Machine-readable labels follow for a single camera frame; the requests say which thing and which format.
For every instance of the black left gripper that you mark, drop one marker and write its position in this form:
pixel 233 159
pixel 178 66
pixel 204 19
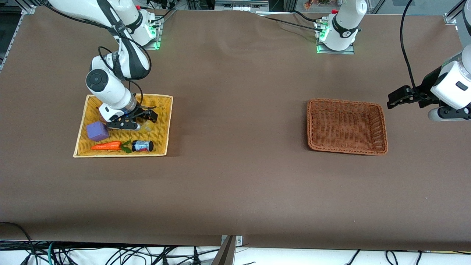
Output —
pixel 427 85

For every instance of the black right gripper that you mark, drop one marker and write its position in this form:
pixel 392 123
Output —
pixel 139 110

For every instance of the yellow clear tape roll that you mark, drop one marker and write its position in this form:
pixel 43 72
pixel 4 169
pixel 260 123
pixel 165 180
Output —
pixel 146 127

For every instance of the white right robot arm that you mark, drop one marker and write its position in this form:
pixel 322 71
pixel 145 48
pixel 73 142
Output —
pixel 110 88

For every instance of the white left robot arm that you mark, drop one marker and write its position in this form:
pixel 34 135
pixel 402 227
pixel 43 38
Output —
pixel 344 25

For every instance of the yellow wicker basket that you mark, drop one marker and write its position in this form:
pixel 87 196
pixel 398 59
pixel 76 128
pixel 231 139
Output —
pixel 162 136

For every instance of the small black jar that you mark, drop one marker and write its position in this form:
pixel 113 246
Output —
pixel 142 146

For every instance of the orange toy carrot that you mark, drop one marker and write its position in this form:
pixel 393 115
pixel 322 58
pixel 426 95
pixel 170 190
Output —
pixel 106 146

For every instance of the purple cube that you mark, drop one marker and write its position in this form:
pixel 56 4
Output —
pixel 96 133

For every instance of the brown wicker basket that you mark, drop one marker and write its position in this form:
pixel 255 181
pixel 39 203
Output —
pixel 346 127

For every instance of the grey metal equipment box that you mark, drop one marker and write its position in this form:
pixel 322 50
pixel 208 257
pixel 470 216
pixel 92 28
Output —
pixel 241 4

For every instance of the dark metal profile bar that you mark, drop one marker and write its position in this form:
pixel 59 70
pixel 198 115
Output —
pixel 225 254

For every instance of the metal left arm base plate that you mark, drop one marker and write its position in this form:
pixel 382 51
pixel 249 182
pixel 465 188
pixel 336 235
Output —
pixel 347 52

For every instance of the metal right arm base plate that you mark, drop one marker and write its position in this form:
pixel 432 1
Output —
pixel 158 38

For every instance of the silver table edge bracket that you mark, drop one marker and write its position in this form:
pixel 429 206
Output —
pixel 239 240

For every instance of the aluminium side rail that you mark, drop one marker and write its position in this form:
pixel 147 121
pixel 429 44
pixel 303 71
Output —
pixel 11 40

